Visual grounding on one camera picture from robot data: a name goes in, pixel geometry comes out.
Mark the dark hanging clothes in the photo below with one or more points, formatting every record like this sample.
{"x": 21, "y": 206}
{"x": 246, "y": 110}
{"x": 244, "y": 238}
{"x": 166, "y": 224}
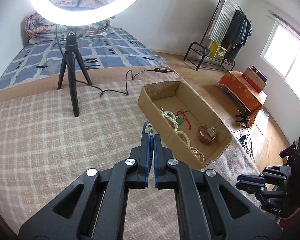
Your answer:
{"x": 236, "y": 36}

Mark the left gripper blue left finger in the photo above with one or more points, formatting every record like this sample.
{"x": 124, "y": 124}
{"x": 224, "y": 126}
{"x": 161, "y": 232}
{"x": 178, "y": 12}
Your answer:
{"x": 94, "y": 205}

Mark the window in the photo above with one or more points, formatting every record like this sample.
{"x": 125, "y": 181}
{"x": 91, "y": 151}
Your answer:
{"x": 282, "y": 52}

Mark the pink plaid blanket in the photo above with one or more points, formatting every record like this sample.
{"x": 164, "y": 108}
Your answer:
{"x": 44, "y": 147}

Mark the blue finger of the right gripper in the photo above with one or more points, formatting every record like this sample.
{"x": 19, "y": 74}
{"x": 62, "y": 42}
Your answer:
{"x": 251, "y": 179}
{"x": 251, "y": 187}

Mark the black clamp on floor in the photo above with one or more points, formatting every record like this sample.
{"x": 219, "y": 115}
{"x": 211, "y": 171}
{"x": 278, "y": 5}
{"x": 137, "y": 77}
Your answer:
{"x": 243, "y": 119}

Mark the yellow box on rack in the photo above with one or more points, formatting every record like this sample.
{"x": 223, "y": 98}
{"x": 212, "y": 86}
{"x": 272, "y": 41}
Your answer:
{"x": 217, "y": 51}

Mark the striped hanging cloth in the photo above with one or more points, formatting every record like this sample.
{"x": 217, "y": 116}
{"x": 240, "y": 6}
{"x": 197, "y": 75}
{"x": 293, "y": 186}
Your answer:
{"x": 221, "y": 20}

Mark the folded floral quilt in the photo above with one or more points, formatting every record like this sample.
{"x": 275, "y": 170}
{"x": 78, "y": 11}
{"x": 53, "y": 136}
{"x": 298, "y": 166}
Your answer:
{"x": 39, "y": 28}

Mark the black tripod stand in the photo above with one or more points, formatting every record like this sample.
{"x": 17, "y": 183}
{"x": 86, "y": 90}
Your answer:
{"x": 71, "y": 55}

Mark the stacked boxes on table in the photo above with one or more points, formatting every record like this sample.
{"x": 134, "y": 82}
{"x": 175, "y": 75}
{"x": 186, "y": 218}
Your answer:
{"x": 255, "y": 78}

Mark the red strap wristwatch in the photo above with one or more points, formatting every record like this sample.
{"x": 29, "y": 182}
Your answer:
{"x": 206, "y": 134}

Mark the black clothes rack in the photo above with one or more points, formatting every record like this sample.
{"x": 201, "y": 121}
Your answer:
{"x": 198, "y": 52}

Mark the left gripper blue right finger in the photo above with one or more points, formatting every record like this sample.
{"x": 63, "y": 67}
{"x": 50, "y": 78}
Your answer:
{"x": 208, "y": 207}

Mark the brown cardboard box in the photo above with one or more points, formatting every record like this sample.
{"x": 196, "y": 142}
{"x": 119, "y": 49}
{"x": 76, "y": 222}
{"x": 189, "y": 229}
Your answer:
{"x": 176, "y": 111}

